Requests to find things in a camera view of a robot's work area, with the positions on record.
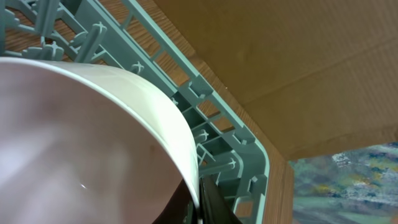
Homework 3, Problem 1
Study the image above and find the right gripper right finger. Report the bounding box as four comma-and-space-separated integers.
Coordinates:
200, 176, 242, 224

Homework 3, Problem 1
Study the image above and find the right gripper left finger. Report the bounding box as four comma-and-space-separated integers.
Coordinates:
153, 180, 198, 224

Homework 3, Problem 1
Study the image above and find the small pink plate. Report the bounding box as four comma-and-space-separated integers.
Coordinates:
1, 57, 200, 223

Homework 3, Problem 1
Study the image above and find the grey dishwasher rack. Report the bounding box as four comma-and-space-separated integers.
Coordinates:
1, 0, 270, 223

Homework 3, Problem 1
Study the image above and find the cardboard wall panel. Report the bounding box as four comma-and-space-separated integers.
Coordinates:
157, 0, 397, 160

